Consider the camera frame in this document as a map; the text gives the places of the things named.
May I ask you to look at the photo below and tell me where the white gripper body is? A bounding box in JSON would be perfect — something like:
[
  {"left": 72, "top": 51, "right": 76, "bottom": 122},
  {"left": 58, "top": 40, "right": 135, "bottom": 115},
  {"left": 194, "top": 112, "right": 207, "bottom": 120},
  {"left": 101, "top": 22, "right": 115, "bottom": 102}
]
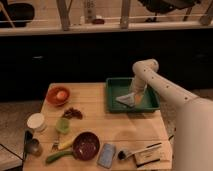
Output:
[{"left": 130, "top": 78, "right": 147, "bottom": 102}]

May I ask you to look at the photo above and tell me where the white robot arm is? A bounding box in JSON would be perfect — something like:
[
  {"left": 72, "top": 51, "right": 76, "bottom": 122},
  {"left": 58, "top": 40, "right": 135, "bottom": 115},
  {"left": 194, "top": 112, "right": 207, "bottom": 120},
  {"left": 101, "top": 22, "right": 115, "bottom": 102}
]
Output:
[{"left": 132, "top": 59, "right": 213, "bottom": 171}]

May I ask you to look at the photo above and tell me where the green plastic tray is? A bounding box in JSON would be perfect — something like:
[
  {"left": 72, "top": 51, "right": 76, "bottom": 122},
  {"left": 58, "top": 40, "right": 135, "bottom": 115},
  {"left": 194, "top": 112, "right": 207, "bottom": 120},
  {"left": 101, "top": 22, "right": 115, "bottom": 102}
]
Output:
[{"left": 106, "top": 77, "right": 160, "bottom": 113}]

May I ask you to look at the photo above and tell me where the tan box with black pen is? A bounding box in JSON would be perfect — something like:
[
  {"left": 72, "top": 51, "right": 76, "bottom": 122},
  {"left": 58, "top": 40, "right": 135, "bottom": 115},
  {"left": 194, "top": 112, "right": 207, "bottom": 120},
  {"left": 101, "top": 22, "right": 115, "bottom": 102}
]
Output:
[{"left": 134, "top": 149, "right": 161, "bottom": 168}]

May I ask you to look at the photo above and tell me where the dark red dried fruit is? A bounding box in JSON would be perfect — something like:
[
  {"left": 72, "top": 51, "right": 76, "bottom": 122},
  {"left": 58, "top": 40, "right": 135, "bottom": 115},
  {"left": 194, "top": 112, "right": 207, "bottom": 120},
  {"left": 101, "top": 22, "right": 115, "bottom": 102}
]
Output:
[{"left": 63, "top": 108, "right": 83, "bottom": 119}]

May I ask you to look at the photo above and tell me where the blue sponge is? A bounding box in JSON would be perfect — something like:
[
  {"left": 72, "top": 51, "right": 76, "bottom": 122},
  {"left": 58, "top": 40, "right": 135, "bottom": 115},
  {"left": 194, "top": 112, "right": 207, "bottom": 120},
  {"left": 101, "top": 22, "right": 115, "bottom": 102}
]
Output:
[{"left": 97, "top": 143, "right": 116, "bottom": 169}]

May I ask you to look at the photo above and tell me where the dark red object on floor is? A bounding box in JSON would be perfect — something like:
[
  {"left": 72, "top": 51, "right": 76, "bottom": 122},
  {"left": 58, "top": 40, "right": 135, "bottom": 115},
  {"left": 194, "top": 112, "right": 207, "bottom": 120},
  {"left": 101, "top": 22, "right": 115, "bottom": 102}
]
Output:
[{"left": 92, "top": 19, "right": 105, "bottom": 25}]

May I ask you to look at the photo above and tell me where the egg in bowl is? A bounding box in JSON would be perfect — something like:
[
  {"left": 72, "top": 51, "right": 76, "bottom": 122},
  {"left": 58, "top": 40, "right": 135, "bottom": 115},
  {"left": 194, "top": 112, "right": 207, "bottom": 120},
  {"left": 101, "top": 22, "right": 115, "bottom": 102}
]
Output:
[{"left": 56, "top": 91, "right": 66, "bottom": 100}]

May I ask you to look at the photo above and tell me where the orange bowl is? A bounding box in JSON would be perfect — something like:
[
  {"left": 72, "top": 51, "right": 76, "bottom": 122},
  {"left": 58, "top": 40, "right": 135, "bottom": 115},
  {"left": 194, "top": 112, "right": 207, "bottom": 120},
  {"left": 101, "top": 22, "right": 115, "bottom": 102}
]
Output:
[{"left": 46, "top": 86, "right": 70, "bottom": 106}]

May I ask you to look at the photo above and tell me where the green plastic cup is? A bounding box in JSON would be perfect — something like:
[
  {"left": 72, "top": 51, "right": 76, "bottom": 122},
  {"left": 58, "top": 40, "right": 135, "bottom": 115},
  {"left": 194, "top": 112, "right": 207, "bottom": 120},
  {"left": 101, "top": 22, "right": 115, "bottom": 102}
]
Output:
[{"left": 55, "top": 117, "right": 69, "bottom": 134}]

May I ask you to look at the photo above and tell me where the white lidded jar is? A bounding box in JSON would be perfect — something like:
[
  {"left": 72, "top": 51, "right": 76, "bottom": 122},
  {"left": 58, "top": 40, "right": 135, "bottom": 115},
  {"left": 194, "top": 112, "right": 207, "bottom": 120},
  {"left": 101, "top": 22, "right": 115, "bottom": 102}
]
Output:
[{"left": 27, "top": 113, "right": 46, "bottom": 132}]

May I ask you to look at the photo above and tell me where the black office chair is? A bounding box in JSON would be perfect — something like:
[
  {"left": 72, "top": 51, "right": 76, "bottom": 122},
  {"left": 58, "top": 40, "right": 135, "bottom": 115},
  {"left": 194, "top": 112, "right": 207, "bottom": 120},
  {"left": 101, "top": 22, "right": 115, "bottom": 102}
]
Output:
[{"left": 0, "top": 0, "right": 35, "bottom": 28}]

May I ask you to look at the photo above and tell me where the black-headed brush white handle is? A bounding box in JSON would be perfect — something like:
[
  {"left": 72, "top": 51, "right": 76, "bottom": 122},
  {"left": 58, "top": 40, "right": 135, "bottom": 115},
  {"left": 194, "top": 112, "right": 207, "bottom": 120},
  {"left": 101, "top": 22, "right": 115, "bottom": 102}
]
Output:
[{"left": 117, "top": 143, "right": 161, "bottom": 160}]

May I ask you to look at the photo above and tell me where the dark red pan green handle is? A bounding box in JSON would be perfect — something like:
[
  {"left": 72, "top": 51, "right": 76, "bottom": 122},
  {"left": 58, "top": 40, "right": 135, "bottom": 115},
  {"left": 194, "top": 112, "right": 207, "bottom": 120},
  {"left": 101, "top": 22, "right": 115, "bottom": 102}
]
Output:
[{"left": 45, "top": 132, "right": 100, "bottom": 164}]

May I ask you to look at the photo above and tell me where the fork with yellow handle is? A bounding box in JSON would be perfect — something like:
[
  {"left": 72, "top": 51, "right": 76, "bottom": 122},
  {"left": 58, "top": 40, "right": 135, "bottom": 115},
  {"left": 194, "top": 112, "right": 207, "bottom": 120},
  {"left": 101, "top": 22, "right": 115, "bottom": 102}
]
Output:
[{"left": 51, "top": 133, "right": 73, "bottom": 151}]

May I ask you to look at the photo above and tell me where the metal ladle black handle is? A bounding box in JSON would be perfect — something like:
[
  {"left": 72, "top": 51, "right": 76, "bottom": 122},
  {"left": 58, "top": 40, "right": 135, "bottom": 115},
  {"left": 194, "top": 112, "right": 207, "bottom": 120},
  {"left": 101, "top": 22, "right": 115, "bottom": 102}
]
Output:
[{"left": 23, "top": 131, "right": 43, "bottom": 158}]

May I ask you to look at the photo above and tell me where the black cable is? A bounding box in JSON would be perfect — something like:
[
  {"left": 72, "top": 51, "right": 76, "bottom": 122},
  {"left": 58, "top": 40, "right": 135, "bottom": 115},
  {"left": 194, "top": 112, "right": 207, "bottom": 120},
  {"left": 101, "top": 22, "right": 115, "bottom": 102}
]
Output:
[{"left": 0, "top": 143, "right": 24, "bottom": 161}]

